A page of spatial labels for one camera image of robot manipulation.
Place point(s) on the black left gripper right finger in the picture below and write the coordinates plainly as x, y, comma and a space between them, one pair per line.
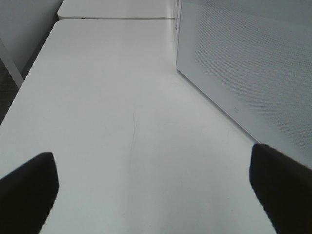
284, 189

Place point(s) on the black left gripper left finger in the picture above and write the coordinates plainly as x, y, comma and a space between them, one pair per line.
27, 195

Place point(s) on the white microwave door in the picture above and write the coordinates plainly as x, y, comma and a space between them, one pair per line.
253, 58

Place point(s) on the white neighbouring table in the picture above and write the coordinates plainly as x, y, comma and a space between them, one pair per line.
118, 9

